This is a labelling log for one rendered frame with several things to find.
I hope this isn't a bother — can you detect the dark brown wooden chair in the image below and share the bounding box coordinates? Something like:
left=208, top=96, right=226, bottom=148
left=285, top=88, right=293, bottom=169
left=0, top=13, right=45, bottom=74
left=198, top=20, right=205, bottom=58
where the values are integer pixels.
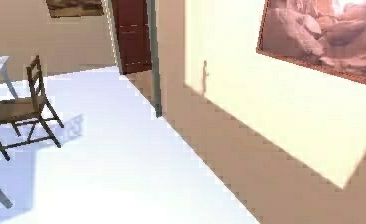
left=0, top=55, right=65, bottom=162

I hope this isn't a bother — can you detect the brown framed picture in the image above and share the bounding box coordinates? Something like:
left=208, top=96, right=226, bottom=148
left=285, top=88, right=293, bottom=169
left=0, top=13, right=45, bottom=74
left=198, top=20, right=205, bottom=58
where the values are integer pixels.
left=45, top=0, right=105, bottom=19

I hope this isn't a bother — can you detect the pink rock framed picture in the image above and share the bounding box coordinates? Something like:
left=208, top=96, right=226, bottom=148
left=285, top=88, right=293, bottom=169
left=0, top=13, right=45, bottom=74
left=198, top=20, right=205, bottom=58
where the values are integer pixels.
left=256, top=0, right=366, bottom=88

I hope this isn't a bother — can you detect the dark red room door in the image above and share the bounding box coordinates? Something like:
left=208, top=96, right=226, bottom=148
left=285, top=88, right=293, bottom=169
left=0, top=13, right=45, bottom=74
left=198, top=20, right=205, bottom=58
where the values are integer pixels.
left=111, top=0, right=153, bottom=75

